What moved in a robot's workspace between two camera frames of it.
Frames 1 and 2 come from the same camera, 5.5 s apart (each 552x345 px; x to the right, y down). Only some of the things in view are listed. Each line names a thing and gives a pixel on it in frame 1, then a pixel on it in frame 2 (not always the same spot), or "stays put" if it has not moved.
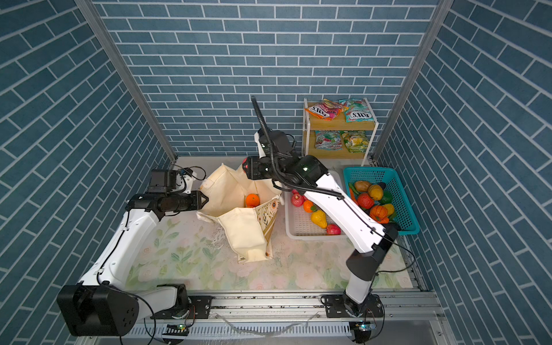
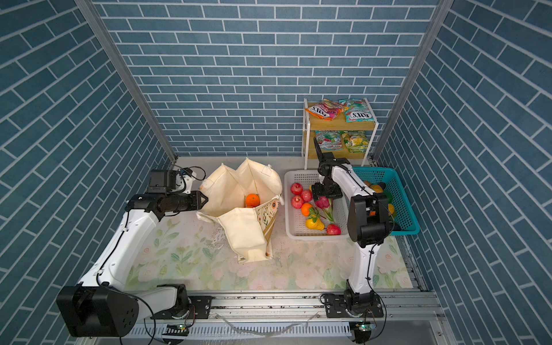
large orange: (252, 200) stays put
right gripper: (253, 169) -> (317, 191)
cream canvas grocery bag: (247, 210) stays put
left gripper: (196, 198) stays put
